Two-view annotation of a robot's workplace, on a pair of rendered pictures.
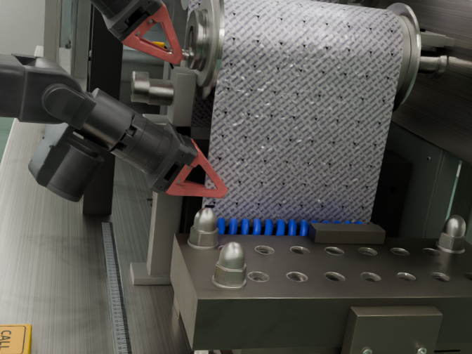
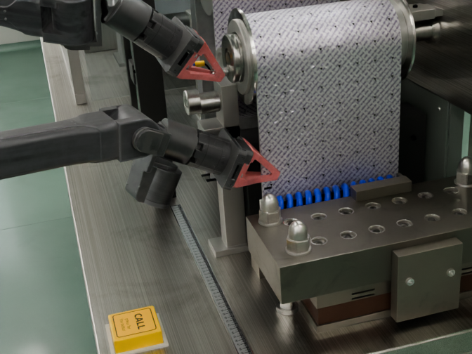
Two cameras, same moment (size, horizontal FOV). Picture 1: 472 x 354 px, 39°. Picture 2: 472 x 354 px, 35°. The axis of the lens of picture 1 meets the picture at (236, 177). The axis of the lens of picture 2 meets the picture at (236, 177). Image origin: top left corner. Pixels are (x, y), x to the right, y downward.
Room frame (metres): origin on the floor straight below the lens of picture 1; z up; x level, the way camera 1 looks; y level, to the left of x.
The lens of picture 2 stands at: (-0.27, 0.05, 1.56)
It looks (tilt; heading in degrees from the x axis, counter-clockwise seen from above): 25 degrees down; 2
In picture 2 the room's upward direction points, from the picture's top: 4 degrees counter-clockwise
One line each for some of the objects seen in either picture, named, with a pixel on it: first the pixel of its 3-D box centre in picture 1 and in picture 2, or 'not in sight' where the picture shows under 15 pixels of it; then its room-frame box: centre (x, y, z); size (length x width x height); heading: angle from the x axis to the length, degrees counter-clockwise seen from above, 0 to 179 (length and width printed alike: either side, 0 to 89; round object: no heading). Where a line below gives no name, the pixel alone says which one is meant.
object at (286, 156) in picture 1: (296, 166); (331, 142); (0.82, -0.08, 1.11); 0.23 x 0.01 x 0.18; 106
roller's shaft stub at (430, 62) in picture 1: (416, 60); (414, 31); (0.92, -0.22, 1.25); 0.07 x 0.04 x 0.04; 106
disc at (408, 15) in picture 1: (390, 58); (392, 35); (0.91, -0.19, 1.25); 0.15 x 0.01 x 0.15; 16
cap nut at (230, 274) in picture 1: (231, 262); (298, 235); (0.63, -0.01, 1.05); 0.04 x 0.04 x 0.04
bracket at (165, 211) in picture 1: (159, 178); (220, 169); (0.86, 0.10, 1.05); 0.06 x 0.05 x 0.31; 106
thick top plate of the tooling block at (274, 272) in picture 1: (348, 286); (388, 232); (0.71, -0.15, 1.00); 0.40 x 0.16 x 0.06; 106
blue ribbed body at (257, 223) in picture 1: (293, 232); (338, 194); (0.80, -0.08, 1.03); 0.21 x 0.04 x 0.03; 106
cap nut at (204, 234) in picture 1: (204, 225); (270, 207); (0.71, 0.03, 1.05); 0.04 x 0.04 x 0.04
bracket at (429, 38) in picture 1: (425, 36); (418, 10); (0.92, -0.23, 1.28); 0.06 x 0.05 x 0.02; 106
